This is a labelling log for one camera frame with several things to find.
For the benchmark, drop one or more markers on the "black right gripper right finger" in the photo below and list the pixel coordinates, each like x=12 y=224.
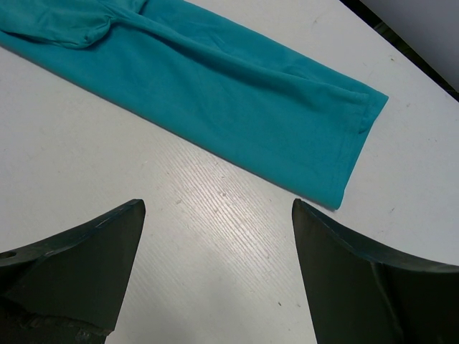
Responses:
x=362 y=291

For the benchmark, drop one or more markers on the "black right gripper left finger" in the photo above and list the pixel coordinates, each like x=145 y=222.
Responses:
x=69 y=287

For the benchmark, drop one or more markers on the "teal t-shirt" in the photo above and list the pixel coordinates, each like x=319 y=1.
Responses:
x=225 y=88

